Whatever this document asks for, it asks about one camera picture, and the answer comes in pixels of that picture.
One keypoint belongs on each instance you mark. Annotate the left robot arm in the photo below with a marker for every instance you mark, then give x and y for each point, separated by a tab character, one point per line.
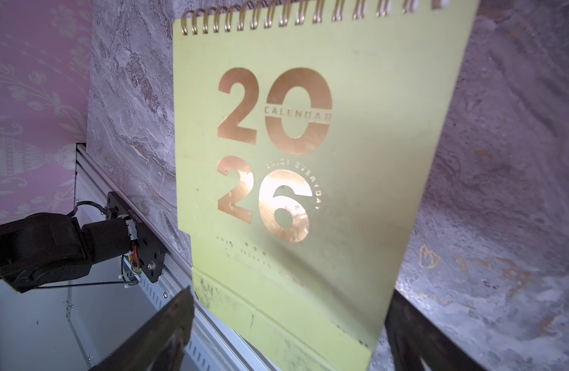
47	248

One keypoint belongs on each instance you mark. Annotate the aluminium mounting rail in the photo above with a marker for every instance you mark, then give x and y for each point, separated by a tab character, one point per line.
103	313

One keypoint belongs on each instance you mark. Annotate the green calendar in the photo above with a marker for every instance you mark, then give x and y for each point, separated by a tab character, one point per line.
304	134

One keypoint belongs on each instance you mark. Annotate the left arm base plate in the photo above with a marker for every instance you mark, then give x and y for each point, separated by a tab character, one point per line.
150	250

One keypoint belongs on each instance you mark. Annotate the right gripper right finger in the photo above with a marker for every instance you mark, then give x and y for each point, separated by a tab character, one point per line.
416	343

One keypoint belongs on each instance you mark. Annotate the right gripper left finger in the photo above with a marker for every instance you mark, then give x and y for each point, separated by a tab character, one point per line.
160	343

